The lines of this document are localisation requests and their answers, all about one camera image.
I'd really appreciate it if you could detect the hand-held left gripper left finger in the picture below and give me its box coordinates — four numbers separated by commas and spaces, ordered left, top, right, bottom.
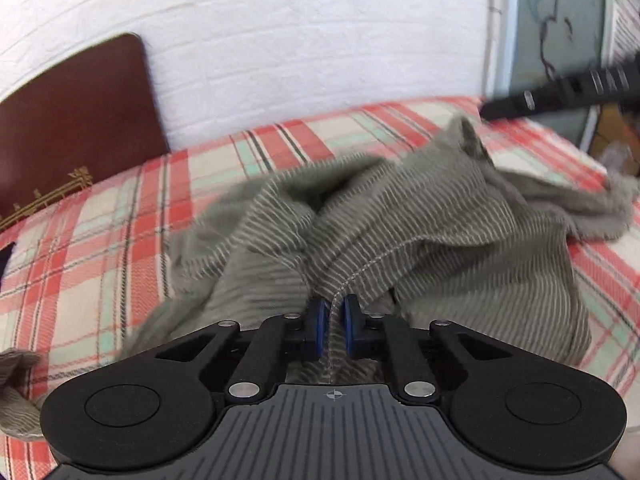
155, 297, 331, 403

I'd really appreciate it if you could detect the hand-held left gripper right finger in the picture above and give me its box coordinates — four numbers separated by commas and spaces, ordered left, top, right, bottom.
342, 294, 498, 403

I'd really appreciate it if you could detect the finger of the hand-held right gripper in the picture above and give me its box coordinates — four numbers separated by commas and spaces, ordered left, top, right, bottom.
480, 80, 571, 122

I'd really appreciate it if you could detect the green checked shirt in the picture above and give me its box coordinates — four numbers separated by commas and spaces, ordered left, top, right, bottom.
0, 115, 633, 441

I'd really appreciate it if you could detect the glass door with cartoon drawing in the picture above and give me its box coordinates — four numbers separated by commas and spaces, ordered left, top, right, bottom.
482, 0, 640, 176

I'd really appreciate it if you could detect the red plaid blanket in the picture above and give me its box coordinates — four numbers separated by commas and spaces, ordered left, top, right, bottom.
0, 95, 640, 480

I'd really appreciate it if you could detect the brown folding table board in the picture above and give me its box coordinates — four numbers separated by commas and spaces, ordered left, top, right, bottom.
0, 32, 171, 233

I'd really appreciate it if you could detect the black smartphone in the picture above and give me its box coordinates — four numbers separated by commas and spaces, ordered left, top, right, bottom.
0, 242, 16, 281

